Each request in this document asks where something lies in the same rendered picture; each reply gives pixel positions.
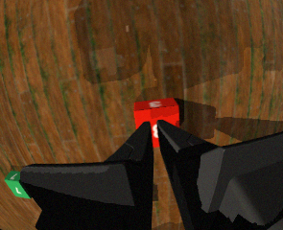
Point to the green block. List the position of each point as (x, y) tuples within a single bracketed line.
[(14, 182)]

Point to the red block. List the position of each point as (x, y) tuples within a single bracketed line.
[(150, 111)]

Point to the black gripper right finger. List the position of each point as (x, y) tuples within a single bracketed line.
[(199, 171)]

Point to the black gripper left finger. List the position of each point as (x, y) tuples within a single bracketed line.
[(123, 183)]

